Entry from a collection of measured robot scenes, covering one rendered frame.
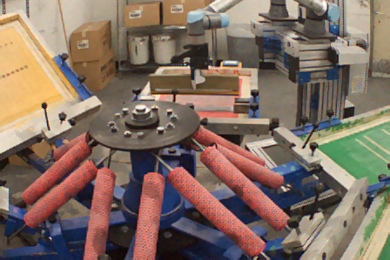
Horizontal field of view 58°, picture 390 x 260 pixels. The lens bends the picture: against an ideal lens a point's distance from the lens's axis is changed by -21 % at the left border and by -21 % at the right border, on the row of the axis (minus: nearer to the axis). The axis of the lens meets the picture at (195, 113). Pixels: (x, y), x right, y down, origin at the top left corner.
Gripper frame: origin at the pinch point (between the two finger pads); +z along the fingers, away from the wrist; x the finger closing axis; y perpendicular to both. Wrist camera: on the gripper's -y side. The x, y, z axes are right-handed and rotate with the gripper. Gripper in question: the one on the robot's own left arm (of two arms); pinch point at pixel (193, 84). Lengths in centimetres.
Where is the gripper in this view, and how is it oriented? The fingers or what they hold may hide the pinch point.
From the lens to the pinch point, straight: 200.3
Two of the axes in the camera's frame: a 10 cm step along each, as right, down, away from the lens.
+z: 0.4, 9.1, 4.0
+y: 9.9, 0.2, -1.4
